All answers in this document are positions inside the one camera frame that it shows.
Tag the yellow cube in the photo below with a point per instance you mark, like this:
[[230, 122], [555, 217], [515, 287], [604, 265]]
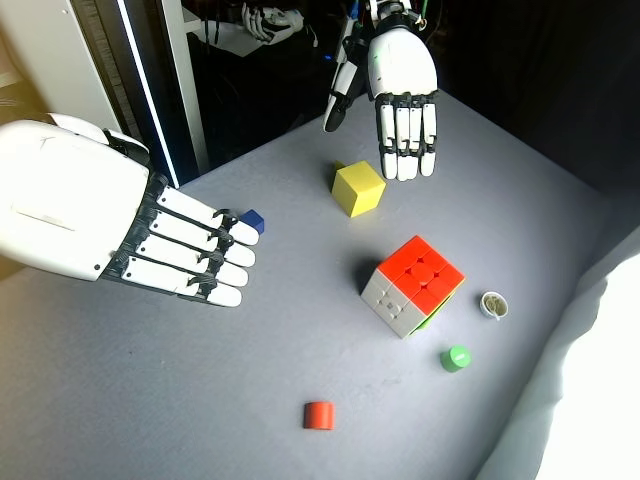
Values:
[[357, 190]]

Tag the small blue cube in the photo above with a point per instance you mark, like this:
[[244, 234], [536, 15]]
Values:
[[252, 221]]

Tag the spare white robot hand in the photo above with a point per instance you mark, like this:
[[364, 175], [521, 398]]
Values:
[[272, 22]]

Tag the red cylinder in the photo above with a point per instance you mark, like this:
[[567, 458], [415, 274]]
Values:
[[319, 416]]

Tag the Rubik's cube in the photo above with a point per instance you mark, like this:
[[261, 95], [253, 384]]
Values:
[[415, 280]]

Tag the green cylinder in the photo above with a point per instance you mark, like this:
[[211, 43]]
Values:
[[456, 359]]

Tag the white cabinet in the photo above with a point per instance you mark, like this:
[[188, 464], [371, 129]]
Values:
[[50, 55]]

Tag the grey table cloth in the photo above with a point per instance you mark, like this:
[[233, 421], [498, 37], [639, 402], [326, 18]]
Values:
[[200, 375]]

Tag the small white filled cup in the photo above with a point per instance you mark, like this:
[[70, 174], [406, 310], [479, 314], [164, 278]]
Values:
[[495, 305]]

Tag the white sheet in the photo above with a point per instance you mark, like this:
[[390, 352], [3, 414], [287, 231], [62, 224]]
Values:
[[595, 375]]

